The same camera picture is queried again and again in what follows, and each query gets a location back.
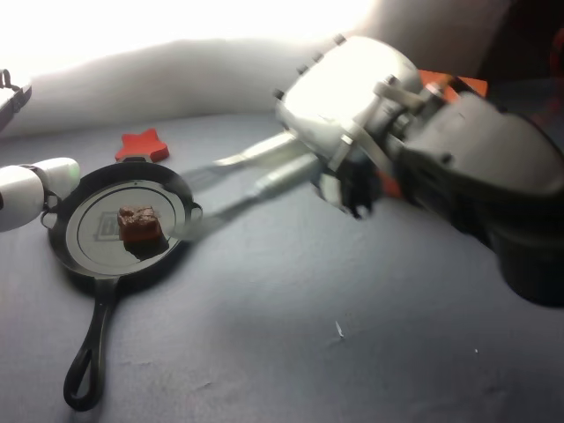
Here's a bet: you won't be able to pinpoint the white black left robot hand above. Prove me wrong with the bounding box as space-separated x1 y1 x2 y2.
0 68 81 234

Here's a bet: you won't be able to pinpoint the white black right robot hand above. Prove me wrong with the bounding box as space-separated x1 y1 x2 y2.
272 34 425 221

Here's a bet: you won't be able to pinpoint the silver metal tongs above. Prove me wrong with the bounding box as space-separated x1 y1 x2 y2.
174 131 323 241

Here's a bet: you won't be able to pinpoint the brown meat chunk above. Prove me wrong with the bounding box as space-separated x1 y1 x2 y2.
116 204 162 243

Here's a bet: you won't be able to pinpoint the black cast iron skillet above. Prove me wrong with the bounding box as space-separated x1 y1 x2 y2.
40 162 204 412

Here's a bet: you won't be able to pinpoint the red star block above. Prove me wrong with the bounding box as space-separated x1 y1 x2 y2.
113 127 171 163

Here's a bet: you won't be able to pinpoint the white cloth sheet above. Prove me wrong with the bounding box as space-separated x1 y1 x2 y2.
0 34 508 142

